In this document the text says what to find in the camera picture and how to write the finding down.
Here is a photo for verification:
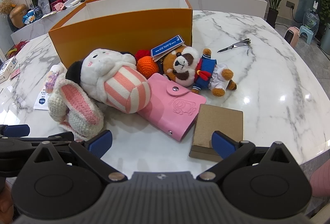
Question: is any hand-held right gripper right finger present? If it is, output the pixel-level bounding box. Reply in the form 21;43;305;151
196;131;297;183

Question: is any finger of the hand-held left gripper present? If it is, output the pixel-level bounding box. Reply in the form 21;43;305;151
0;133;75;148
0;124;30;137

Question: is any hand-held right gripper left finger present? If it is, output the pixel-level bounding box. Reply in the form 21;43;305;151
26;130;128;183

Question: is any pink card wallet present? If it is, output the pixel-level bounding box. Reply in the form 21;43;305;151
137;73;207;142

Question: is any white hooded striped plush toy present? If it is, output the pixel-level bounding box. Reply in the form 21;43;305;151
65;48;152;114

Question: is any orange cardboard box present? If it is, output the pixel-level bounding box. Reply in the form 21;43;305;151
48;0;193;70

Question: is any brown cardboard block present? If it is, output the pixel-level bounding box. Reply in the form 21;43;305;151
189;104;244;163

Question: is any white pink crochet bunny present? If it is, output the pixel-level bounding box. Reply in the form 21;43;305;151
48;73;105;141

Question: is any white blue small box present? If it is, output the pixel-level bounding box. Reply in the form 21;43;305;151
0;56;18;83

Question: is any red yellow feather toy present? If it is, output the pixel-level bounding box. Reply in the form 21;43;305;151
5;39;28;58

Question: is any brown bear sailor plush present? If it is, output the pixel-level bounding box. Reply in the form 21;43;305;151
160;45;238;97

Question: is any orange crochet ball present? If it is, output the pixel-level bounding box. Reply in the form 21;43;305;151
137;55;159;75

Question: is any red crochet ball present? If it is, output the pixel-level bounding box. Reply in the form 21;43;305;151
134;49;153;62

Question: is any silver nail clipper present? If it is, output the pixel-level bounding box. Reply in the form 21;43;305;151
217;39;252;56

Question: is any pink chair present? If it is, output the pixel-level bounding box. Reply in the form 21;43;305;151
309;162;330;198

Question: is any blue hang tag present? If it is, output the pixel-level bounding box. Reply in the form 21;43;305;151
150;35;185;62

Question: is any gold vase with dried flowers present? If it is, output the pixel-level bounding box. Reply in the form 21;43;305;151
0;0;28;29

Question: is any blue snack packet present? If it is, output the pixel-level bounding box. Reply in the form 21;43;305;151
23;9;43;25

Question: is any pink small heater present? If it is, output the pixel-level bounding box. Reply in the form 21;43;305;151
283;27;301;46

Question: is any green plastic stool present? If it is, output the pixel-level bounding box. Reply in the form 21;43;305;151
299;25;318;45

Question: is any white marble tv console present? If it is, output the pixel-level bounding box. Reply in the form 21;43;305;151
10;0;268;39

